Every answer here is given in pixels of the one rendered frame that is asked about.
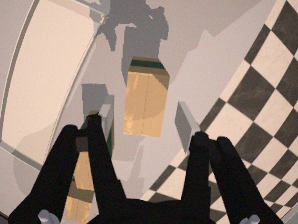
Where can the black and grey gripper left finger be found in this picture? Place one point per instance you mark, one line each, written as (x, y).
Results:
(46, 202)

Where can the cream shallow tray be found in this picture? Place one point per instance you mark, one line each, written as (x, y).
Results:
(53, 44)

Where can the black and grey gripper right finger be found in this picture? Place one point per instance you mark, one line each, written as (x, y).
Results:
(241, 197)

